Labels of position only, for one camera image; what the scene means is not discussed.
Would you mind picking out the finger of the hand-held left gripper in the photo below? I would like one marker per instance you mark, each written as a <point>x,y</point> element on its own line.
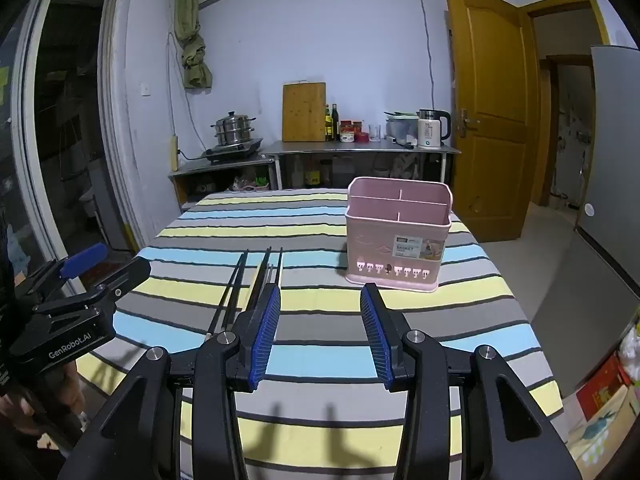
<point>127,277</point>
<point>82,261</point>

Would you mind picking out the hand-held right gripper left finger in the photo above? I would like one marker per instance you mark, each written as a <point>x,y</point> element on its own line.
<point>265,330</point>

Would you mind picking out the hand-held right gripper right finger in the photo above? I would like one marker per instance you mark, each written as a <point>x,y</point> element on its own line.
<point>377,340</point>

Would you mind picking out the pink utensil basket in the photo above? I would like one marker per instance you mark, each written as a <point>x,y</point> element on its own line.
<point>390,240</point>

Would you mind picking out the person's left hand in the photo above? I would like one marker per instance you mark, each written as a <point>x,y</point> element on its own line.
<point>17,412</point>

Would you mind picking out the striped tablecloth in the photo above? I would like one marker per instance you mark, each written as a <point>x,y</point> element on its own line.
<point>300,220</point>

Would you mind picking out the yellowed power strip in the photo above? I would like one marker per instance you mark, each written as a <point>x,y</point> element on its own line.
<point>174,152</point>

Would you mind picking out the low metal kitchen shelf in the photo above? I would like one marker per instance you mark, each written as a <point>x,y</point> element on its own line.
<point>220,167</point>

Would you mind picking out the pink storage basket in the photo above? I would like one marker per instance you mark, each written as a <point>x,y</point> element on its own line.
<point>247,185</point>

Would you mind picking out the glass sliding door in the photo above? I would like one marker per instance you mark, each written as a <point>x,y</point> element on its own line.
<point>65,110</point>

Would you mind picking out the yellow oil bottle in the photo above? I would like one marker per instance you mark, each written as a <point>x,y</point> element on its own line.
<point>313,176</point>

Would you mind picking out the black induction cooker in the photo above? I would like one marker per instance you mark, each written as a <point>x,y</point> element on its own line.
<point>235,152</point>

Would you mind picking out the steel steamer pot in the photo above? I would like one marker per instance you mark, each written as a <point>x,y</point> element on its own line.
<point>232,130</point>

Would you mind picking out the tall metal kitchen table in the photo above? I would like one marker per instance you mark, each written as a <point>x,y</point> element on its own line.
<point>350,146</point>

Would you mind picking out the red round container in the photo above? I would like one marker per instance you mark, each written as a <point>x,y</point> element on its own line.
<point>362,137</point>

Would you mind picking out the clear drinking glass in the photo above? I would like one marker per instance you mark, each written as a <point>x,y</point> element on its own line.
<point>375,132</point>

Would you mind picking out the red-lid sauce jar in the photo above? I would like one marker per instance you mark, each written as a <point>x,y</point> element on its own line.
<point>347,132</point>

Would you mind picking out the clear water pitcher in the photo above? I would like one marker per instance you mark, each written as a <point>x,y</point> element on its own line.
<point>400,129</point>

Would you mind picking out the dark oil bottle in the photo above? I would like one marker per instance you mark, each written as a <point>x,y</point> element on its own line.
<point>328,127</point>

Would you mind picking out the small red-lid jar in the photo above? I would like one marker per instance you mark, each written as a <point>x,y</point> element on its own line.
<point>358,127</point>

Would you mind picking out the white electric kettle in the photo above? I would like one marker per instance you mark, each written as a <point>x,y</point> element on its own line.
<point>431,132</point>

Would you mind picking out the wooden cutting board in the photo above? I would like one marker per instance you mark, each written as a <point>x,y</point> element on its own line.
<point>304,112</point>

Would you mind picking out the red printed box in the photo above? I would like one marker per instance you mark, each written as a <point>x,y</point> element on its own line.
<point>600,390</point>

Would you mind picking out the green knotted curtain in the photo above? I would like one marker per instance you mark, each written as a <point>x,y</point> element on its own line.
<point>192,55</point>

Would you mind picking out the cardboard box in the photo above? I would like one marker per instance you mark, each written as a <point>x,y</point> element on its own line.
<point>610,430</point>

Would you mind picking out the yellow wooden door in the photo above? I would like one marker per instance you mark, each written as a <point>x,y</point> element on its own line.
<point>492,110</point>

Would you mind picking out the grey refrigerator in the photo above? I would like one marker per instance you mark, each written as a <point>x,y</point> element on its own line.
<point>612,160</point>

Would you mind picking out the white wall switch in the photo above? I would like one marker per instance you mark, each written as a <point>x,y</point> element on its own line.
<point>146,89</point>

